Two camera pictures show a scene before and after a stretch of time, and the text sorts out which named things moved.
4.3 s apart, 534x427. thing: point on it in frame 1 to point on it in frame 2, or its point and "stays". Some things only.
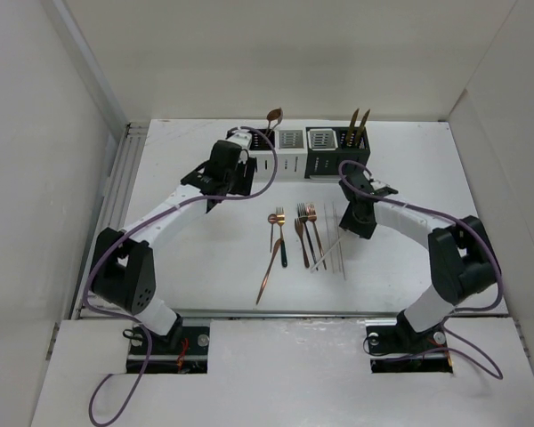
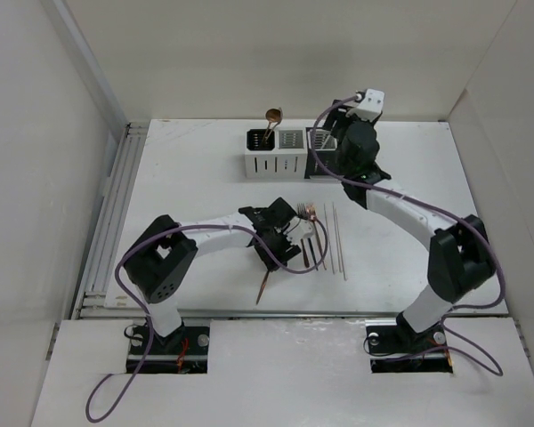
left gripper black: [244, 169] to [287, 249]
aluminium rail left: [117, 204] stays
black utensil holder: [326, 149] stays
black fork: [303, 214] stays
